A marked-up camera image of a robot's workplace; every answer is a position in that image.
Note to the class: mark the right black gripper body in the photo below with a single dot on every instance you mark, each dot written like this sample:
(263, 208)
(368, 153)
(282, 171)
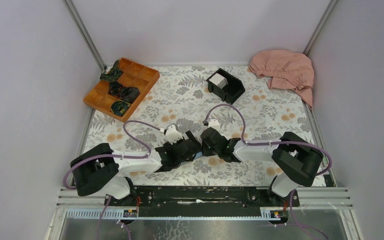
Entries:
(207, 151)

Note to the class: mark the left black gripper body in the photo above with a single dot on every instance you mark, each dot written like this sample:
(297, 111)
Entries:
(168, 145)

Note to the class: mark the black card tray box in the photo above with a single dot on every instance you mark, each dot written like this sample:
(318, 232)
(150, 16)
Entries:
(226, 86)

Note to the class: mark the grey leather card holder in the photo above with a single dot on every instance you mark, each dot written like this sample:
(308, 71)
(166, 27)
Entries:
(198, 156)

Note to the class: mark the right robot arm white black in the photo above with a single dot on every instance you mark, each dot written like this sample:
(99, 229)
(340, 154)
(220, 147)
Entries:
(298, 160)

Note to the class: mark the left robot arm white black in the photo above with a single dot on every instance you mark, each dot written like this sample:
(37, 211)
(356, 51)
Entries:
(101, 170)

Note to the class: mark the white card stack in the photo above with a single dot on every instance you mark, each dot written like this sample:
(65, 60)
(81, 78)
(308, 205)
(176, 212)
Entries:
(219, 80)

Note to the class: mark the floral patterned table mat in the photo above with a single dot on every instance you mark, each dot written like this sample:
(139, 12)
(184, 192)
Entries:
(181, 97)

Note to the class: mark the dark rolled tie bottom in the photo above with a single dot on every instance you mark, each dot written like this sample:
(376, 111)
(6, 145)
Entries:
(119, 107)

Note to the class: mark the dark rolled tie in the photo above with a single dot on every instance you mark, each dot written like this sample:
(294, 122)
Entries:
(119, 107)
(129, 94)
(113, 74)
(115, 88)

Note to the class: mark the dark rolled tie middle right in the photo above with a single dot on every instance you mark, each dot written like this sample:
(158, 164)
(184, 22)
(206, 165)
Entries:
(129, 94)

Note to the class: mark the orange wooden compartment tray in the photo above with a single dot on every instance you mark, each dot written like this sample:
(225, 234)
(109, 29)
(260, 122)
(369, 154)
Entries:
(135, 75)

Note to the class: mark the dark rolled tie middle left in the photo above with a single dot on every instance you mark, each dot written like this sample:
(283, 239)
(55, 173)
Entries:
(115, 88)

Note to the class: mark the dark rolled tie top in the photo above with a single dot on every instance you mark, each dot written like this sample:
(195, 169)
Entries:
(113, 74)

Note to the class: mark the pink crumpled cloth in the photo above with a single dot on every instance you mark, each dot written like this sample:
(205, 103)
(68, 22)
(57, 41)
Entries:
(288, 71)

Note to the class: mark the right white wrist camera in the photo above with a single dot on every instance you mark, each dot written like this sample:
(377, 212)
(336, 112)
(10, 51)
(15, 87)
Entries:
(215, 124)

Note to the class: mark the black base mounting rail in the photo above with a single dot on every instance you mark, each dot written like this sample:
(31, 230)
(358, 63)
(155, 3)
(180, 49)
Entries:
(203, 201)

